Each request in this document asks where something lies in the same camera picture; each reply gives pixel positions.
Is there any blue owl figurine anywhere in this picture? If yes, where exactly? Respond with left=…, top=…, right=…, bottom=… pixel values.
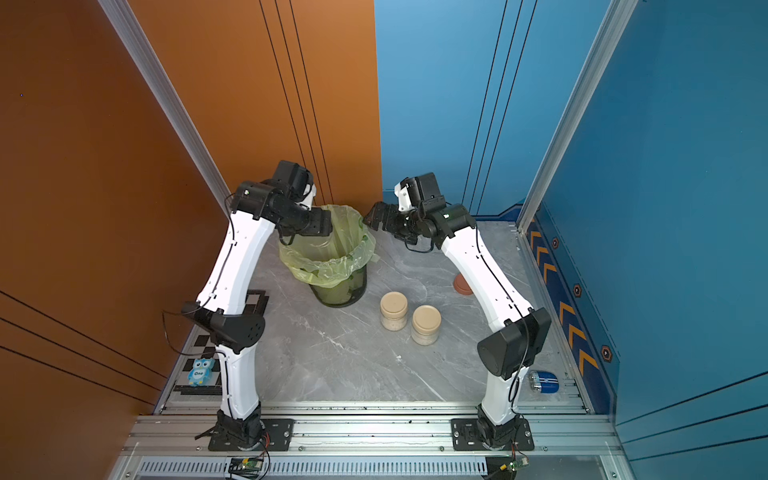
left=187, top=358, right=216, bottom=387

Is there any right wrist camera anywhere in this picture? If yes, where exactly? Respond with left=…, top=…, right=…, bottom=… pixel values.
left=394, top=178, right=414, bottom=213

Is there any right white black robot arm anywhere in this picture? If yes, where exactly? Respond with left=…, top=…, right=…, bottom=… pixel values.
left=364, top=173, right=552, bottom=452

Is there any blue silver can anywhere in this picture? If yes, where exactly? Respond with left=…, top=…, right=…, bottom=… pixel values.
left=528, top=370, right=560, bottom=395

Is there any aluminium corner post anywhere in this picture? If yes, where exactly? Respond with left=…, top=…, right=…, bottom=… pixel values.
left=98, top=0, right=230, bottom=215
left=516, top=0, right=638, bottom=235

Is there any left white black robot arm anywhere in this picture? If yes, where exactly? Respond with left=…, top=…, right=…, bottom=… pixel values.
left=181, top=160, right=332, bottom=450

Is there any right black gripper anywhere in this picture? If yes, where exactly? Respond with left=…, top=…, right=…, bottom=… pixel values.
left=363, top=201, right=428, bottom=244

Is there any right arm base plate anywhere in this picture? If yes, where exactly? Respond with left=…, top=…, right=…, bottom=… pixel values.
left=450, top=416, right=535, bottom=452

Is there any right aluminium corner post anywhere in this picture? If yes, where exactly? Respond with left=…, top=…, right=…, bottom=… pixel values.
left=516, top=0, right=638, bottom=235

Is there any yellow-green plastic bin liner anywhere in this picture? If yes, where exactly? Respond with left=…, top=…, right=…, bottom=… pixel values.
left=279, top=205, right=378, bottom=288

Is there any right green circuit board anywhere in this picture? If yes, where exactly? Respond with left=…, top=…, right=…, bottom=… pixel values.
left=497, top=454, right=530, bottom=479

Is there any black white checkerboard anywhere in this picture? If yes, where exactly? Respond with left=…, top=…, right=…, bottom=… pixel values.
left=175, top=290, right=269, bottom=395

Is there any green circuit board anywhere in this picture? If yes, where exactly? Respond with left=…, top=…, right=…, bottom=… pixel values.
left=227, top=457, right=265, bottom=479
left=497, top=454, right=530, bottom=479

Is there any aluminium front rail frame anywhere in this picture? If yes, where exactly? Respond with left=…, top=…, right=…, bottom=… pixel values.
left=111, top=402, right=632, bottom=479

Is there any left green circuit board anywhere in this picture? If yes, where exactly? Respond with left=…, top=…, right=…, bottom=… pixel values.
left=227, top=457, right=265, bottom=479

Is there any left aluminium corner post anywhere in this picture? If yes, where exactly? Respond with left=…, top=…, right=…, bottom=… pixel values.
left=98, top=0, right=230, bottom=215

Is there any rice jar cream lid left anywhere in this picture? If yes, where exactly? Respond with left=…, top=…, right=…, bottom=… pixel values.
left=380, top=291, right=408, bottom=331

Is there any red jar lid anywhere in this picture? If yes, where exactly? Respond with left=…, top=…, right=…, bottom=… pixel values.
left=453, top=274, right=474, bottom=296

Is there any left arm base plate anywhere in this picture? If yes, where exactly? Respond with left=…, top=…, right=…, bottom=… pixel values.
left=208, top=418, right=294, bottom=453

